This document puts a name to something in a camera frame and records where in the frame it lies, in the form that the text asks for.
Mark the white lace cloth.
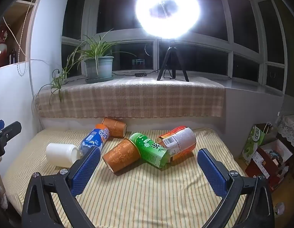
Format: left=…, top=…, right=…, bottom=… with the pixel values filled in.
left=277, top=114, right=294, bottom=153

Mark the spider plant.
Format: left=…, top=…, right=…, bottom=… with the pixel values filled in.
left=30, top=28, right=138, bottom=105

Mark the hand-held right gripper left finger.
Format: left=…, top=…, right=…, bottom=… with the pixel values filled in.
left=21, top=146, right=101, bottom=228

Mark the white bead cord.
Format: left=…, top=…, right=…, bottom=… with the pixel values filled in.
left=17, top=0, right=41, bottom=77

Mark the wooden shelf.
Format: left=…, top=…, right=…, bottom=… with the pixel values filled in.
left=0, top=0, right=46, bottom=70

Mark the red cardboard box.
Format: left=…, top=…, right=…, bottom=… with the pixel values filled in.
left=245, top=139, right=293, bottom=191

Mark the green paper bag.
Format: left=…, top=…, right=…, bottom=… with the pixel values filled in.
left=241, top=123, right=267, bottom=165

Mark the dark glass bottle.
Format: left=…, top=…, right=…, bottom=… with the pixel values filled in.
left=9, top=48, right=18, bottom=65

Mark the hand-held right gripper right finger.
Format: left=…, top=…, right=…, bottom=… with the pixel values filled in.
left=197, top=148, right=274, bottom=228

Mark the ring light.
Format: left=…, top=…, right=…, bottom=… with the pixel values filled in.
left=135, top=0, right=201, bottom=40

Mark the white window frame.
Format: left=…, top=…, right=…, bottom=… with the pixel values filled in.
left=61, top=0, right=288, bottom=96

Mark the white plastic jar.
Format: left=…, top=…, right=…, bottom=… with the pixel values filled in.
left=46, top=143, right=84, bottom=168

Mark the red vase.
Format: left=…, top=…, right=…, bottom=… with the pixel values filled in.
left=0, top=24, right=10, bottom=68

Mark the yellow striped sheet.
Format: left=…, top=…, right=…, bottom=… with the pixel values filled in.
left=2, top=128, right=248, bottom=228

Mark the green pot saucer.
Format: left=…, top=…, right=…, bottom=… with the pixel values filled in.
left=84, top=75, right=115, bottom=84

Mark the orange patterned paper cup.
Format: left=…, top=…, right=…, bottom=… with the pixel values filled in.
left=101, top=117, right=127, bottom=138
left=102, top=138, right=141, bottom=174

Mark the beige checked blanket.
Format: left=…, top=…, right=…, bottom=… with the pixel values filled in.
left=34, top=75, right=226, bottom=120

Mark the green flower pot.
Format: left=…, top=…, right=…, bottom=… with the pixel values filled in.
left=84, top=56, right=115, bottom=79

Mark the black tripod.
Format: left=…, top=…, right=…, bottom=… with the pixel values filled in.
left=156, top=38, right=190, bottom=82

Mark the blue label plastic bottle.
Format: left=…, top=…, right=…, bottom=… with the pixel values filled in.
left=79, top=123, right=111, bottom=159

